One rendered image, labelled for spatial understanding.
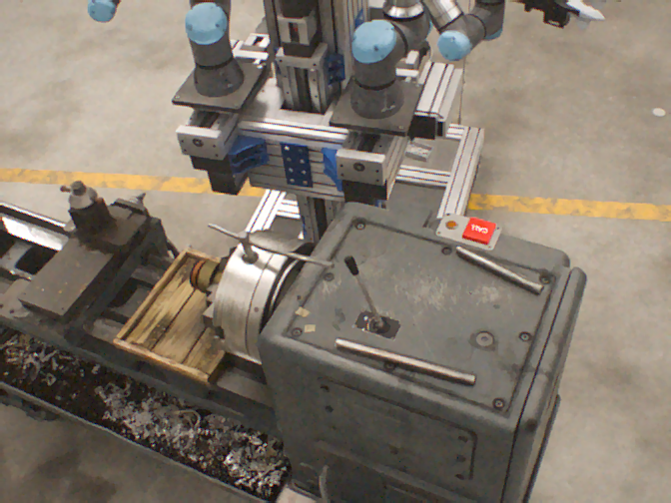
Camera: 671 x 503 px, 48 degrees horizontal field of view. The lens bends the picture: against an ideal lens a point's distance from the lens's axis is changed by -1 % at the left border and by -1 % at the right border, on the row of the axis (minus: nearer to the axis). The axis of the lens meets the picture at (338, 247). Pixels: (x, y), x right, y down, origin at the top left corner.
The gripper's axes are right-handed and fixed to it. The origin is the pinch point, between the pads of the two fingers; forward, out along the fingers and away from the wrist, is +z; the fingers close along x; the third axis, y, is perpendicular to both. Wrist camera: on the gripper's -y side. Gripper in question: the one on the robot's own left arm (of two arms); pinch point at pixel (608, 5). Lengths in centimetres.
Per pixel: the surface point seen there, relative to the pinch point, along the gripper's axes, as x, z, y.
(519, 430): 87, 29, 23
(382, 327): 84, -4, 21
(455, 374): 86, 14, 19
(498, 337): 73, 16, 23
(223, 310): 97, -40, 28
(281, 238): 76, -40, 26
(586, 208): -72, -25, 169
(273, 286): 88, -32, 25
